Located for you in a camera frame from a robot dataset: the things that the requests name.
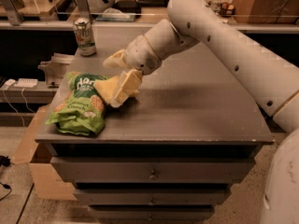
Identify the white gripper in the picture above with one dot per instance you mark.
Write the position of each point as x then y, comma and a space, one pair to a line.
140, 55

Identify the clear plastic packet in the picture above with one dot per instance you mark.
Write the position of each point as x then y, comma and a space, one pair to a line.
113, 14

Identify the yellow sponge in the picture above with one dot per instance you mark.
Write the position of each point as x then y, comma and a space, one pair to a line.
105, 88

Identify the cardboard box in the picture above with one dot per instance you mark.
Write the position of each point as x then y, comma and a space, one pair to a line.
47, 182

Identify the grey metal bracket part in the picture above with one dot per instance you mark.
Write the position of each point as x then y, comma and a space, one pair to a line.
55, 69

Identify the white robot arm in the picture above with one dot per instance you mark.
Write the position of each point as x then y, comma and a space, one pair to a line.
272, 81

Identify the green white soda can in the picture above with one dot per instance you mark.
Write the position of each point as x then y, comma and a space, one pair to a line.
84, 35

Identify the green rice chip bag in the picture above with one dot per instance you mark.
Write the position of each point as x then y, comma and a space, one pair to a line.
83, 111

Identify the black keyboard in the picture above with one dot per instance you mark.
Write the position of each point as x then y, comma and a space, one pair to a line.
153, 3

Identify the grey drawer cabinet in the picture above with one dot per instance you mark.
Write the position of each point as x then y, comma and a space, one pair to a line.
173, 152

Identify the black tray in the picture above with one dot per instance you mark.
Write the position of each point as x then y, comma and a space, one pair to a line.
128, 6

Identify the white power strip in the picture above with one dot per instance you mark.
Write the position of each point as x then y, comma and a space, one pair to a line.
26, 83

